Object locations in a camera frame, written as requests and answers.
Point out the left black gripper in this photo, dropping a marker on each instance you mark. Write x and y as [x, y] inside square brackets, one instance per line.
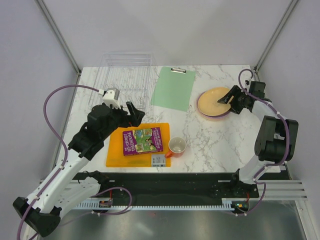
[136, 115]

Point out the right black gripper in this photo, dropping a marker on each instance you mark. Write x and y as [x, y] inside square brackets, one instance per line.
[234, 90]

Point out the tan plate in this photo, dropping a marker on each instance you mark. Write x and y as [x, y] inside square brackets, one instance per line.
[208, 105]

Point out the pink plate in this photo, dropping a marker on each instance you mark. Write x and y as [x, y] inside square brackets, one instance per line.
[214, 118]

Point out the purple plate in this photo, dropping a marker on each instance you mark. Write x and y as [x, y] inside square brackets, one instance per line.
[197, 106]

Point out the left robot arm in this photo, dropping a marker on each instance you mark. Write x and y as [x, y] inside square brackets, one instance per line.
[42, 209]

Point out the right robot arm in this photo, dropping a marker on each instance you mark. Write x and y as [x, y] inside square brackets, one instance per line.
[276, 138]

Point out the purple treehouse book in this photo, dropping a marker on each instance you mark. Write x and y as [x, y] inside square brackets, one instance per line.
[142, 141]

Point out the green clipboard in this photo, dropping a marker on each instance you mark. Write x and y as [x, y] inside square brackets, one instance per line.
[173, 88]

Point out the orange cutting mat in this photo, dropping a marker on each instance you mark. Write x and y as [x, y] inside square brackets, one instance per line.
[115, 157]

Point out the small grey card box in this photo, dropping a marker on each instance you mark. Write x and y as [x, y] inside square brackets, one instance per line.
[158, 160]

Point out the orange mug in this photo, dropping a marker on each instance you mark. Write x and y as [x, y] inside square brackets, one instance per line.
[177, 146]

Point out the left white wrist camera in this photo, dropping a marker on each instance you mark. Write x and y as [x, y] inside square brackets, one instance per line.
[110, 97]

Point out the clear wire dish rack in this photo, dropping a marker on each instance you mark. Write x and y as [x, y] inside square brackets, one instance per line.
[129, 72]

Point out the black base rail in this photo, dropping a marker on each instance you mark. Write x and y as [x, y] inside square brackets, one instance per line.
[173, 186]

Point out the white slotted cable duct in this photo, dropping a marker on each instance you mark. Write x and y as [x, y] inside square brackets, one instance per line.
[157, 204]

